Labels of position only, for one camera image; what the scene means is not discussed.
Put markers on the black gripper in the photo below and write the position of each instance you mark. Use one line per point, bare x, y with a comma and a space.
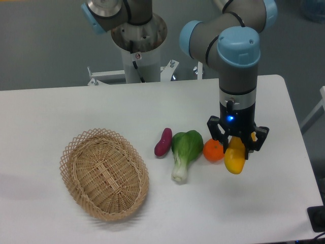
234, 122

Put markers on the orange tangerine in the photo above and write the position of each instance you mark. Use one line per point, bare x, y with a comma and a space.
213, 151

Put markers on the green bok choy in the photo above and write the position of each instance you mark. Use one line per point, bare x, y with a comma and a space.
186, 148

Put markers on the purple sweet potato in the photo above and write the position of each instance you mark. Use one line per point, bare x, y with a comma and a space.
164, 144

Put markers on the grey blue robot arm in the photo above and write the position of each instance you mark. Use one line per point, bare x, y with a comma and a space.
228, 44

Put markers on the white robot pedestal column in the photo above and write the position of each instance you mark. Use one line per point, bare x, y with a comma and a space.
140, 47

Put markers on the woven wicker basket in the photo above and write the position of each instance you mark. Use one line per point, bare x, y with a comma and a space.
104, 174

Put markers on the white furniture leg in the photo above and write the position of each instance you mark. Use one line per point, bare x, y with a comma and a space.
314, 114

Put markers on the black device at edge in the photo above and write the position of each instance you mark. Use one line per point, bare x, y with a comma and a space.
316, 217

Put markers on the white metal base frame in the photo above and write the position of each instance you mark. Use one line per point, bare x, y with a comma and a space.
167, 73

